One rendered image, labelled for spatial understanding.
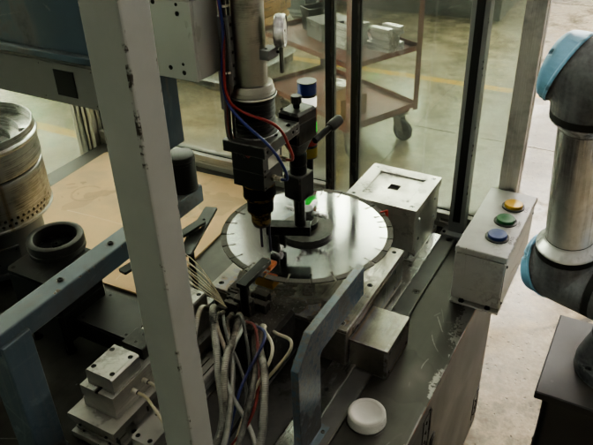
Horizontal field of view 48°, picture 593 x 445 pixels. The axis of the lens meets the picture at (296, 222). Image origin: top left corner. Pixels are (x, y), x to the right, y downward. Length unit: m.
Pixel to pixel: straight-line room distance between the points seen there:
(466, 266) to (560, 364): 0.27
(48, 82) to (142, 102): 0.83
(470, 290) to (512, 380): 1.00
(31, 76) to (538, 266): 1.02
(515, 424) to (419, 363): 0.99
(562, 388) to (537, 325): 1.32
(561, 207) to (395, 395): 0.46
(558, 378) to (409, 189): 0.55
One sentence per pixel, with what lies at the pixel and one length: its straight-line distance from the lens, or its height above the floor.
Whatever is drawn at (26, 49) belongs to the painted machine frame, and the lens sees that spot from 1.35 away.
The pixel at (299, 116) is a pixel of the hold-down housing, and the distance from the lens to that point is 1.14.
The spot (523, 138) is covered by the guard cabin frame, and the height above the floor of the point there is 1.04.
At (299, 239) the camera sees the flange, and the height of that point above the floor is 0.96.
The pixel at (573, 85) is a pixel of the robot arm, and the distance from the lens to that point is 1.11.
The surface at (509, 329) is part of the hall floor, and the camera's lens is 2.66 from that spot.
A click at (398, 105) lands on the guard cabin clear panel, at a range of 1.70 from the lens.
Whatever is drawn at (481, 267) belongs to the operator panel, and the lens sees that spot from 1.46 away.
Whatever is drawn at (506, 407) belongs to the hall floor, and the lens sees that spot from 2.37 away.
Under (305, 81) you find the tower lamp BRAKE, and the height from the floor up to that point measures 1.16.
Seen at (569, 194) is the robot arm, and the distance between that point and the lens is 1.23.
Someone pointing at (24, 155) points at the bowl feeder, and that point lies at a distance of 1.60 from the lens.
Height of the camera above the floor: 1.70
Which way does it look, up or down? 32 degrees down
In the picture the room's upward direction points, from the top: 2 degrees counter-clockwise
